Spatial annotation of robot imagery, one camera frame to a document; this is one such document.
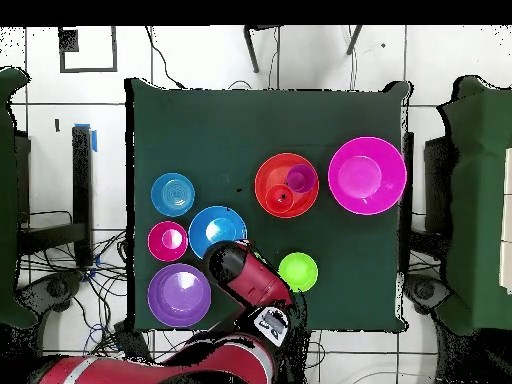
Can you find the small blue bowl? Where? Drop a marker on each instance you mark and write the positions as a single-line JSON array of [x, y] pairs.
[[172, 194]]

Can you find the large pink bowl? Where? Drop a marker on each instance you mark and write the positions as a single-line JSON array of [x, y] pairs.
[[367, 176]]

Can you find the dark green table cloth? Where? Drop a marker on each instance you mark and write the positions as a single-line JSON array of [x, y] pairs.
[[240, 128]]

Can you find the purple bowl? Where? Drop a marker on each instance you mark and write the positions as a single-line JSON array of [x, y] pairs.
[[178, 295]]

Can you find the black stand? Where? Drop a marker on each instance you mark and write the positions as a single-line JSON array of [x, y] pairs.
[[438, 180], [82, 180]]

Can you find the purple cup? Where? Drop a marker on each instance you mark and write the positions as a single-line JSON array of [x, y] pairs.
[[300, 180]]

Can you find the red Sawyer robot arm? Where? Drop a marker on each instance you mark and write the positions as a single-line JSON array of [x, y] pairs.
[[256, 280]]

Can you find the green bowl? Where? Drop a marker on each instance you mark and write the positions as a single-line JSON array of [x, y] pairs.
[[300, 270]]

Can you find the black office chair base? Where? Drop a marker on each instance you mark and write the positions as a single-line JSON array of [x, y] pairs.
[[424, 290], [56, 288]]

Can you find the orange bowl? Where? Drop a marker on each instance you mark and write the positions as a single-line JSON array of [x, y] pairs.
[[272, 172]]

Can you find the orange cup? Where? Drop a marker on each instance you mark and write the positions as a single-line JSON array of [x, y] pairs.
[[276, 200]]

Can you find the large blue bowl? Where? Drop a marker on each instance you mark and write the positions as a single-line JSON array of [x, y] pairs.
[[216, 224]]

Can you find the green covered side table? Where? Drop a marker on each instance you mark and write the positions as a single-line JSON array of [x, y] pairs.
[[8, 200], [476, 200]]

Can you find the small magenta bowl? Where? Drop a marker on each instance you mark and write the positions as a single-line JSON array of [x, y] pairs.
[[167, 241]]

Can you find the black metal leg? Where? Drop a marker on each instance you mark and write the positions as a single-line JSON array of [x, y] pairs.
[[354, 40], [251, 48]]

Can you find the black power adapter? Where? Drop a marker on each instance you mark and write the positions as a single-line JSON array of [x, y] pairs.
[[132, 343]]

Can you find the white boxes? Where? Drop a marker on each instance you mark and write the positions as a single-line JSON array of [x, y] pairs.
[[507, 220]]

